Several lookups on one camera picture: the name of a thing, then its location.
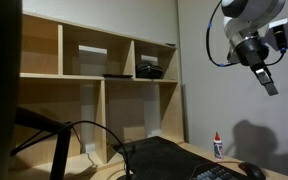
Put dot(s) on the white glue bottle red cap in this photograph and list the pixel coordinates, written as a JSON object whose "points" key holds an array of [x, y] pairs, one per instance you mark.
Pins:
{"points": [[218, 148]]}

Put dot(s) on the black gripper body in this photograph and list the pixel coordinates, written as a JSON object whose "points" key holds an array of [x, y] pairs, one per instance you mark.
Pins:
{"points": [[250, 50]]}

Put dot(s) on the flat black tray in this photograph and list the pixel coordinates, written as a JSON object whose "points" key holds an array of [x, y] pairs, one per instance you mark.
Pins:
{"points": [[117, 76]]}

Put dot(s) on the grey mechanical keyboard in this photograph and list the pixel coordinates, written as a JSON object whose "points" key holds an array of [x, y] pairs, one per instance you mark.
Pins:
{"points": [[215, 173]]}

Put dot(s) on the small dark flat object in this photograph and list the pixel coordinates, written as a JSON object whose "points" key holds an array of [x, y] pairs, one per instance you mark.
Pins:
{"points": [[170, 44]]}

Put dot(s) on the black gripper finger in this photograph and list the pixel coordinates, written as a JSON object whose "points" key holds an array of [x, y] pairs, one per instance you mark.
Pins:
{"points": [[267, 81]]}

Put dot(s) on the light wooden shelf unit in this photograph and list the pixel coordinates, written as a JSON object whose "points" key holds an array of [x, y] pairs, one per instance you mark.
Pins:
{"points": [[99, 100]]}

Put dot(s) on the black desk mat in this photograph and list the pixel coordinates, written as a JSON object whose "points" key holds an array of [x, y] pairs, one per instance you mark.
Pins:
{"points": [[160, 156]]}

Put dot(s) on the black metal stand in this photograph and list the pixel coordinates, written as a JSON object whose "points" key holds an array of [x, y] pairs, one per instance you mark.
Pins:
{"points": [[60, 153]]}

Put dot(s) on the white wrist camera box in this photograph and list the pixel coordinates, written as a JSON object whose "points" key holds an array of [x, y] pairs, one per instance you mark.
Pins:
{"points": [[282, 30]]}

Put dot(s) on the black computer mouse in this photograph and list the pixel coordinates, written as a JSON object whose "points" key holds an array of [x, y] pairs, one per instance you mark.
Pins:
{"points": [[252, 171]]}

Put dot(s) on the dark foreground panel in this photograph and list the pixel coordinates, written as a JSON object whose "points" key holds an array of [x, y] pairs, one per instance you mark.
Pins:
{"points": [[0, 90]]}

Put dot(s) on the black zip case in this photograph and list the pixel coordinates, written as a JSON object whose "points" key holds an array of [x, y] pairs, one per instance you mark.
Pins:
{"points": [[149, 70]]}

